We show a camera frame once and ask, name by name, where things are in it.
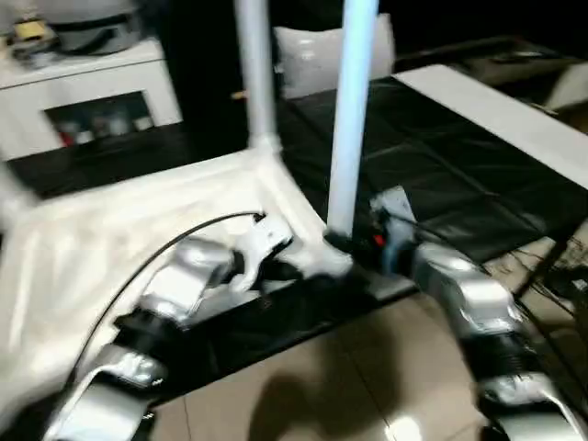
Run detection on white plastic table leg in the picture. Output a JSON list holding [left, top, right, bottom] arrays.
[[0, 161, 40, 221], [325, 0, 380, 242], [233, 0, 285, 157]]

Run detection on white plastic table top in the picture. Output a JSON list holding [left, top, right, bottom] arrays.
[[0, 145, 354, 428]]

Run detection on black floor stand leg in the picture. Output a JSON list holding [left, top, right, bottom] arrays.
[[519, 241, 588, 304]]

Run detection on white flat board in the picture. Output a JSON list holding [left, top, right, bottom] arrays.
[[393, 62, 588, 168]]

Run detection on grey pillow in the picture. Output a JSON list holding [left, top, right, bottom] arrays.
[[273, 13, 397, 98]]

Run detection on black cabinet with yellow label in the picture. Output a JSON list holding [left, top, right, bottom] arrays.
[[161, 0, 281, 139]]

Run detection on white sideboard cabinet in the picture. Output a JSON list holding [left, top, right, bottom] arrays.
[[0, 37, 185, 159]]

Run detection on colourful clutter bundle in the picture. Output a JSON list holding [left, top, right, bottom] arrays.
[[0, 5, 56, 65]]

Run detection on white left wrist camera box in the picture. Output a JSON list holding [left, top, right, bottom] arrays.
[[230, 215, 295, 291]]

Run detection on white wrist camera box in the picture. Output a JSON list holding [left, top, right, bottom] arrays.
[[230, 215, 295, 291], [369, 187, 418, 231]]

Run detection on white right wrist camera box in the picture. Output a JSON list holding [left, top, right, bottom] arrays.
[[369, 187, 418, 231]]

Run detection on grey bag with black strap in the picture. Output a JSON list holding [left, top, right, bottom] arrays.
[[41, 0, 146, 54]]

